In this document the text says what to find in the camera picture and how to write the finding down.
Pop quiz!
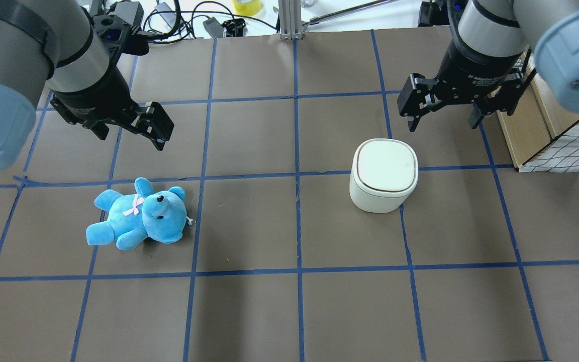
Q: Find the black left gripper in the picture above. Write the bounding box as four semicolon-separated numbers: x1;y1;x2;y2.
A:
50;65;175;151

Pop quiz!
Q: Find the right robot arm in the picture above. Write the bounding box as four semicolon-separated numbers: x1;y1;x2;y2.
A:
398;1;579;132

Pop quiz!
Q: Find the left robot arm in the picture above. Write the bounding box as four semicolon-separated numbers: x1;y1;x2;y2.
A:
0;1;174;171

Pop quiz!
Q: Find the blue teddy bear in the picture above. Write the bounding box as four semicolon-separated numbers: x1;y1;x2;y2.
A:
85;178;193;250

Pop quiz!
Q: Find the white trash can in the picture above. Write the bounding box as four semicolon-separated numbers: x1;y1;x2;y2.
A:
349;138;419;214

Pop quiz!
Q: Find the aluminium frame post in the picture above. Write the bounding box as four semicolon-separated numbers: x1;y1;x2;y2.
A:
278;0;304;40

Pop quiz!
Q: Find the yellow tape roll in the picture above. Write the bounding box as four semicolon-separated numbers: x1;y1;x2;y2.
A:
232;0;263;17

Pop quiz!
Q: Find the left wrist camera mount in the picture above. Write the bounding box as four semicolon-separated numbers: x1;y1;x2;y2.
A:
88;1;149;64

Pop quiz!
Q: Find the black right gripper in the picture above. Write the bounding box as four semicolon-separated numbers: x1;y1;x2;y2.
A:
397;41;530;132

